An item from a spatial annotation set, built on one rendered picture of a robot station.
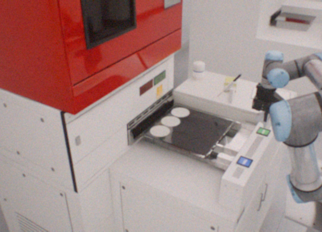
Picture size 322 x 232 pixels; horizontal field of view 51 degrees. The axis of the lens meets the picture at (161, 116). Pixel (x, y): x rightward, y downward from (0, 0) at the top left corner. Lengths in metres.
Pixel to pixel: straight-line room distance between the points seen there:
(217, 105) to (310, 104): 0.92
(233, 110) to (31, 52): 1.07
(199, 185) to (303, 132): 0.64
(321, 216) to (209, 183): 0.46
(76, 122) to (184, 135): 0.58
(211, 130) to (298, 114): 0.79
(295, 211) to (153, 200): 0.60
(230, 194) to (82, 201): 0.64
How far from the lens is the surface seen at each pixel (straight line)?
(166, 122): 1.78
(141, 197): 1.61
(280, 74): 1.37
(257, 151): 1.54
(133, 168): 1.61
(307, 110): 1.02
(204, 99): 1.90
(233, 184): 1.37
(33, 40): 1.26
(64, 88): 1.23
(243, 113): 1.84
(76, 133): 1.37
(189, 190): 1.50
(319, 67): 1.29
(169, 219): 1.60
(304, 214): 1.52
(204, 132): 1.72
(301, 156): 1.17
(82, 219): 1.65
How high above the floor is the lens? 1.86
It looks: 32 degrees down
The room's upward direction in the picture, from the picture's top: straight up
